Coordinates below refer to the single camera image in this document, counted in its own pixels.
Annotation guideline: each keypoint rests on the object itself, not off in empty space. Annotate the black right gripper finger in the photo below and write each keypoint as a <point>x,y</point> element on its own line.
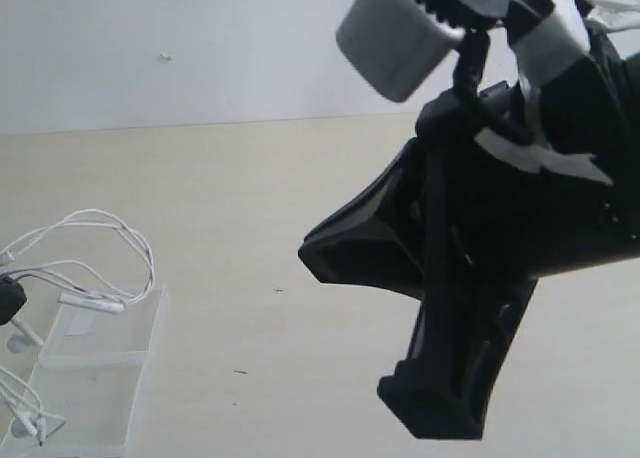
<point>376,239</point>
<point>462,335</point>

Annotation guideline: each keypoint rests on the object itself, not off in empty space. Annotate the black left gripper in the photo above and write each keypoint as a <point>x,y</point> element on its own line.
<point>12,299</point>

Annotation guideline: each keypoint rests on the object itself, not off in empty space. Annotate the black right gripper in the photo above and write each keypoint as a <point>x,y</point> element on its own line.
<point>499,217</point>

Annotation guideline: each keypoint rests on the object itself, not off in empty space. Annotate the white wired earphones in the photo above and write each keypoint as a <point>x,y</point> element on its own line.
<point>29,416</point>

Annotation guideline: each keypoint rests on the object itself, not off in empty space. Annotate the clear plastic storage box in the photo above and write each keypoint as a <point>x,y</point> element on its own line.
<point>87,377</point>

